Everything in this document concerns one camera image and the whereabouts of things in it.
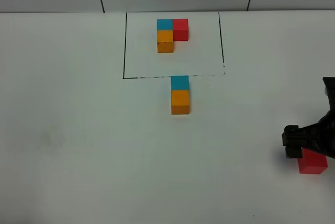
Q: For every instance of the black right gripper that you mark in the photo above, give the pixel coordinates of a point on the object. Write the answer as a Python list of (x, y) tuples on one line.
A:
[(317, 137)]

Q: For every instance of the red template block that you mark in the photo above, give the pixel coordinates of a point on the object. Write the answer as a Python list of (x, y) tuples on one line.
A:
[(180, 29)]

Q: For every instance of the orange template block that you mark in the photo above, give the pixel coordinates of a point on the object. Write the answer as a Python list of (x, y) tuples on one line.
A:
[(165, 42)]

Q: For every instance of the blue template block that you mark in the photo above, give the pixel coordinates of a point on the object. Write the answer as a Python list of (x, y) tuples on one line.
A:
[(164, 24)]

